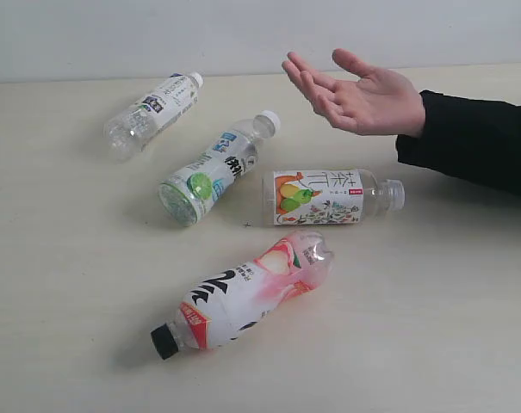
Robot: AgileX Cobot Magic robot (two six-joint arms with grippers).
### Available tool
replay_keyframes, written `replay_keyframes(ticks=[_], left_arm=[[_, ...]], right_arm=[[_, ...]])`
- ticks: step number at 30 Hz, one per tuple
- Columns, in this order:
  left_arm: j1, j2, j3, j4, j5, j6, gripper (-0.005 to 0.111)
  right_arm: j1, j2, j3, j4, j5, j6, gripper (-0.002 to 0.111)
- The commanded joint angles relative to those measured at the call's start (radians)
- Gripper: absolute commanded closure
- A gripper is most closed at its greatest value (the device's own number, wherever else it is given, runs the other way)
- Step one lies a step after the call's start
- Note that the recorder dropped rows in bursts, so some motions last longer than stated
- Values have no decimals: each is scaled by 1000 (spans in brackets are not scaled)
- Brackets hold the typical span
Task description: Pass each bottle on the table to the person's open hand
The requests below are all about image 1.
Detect person's open bare hand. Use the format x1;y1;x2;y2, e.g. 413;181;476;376
282;48;425;138

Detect tea bottle fruit label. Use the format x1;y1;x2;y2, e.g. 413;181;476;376
262;169;406;226

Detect lime label drink bottle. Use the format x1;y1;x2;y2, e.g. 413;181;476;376
158;110;281;226

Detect clear bottle white-blue label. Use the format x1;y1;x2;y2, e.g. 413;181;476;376
104;72;203;161

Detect pink peach soda bottle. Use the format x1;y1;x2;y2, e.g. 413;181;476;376
151;230;334;360

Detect black-sleeved forearm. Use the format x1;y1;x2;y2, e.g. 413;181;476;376
395;90;521;196

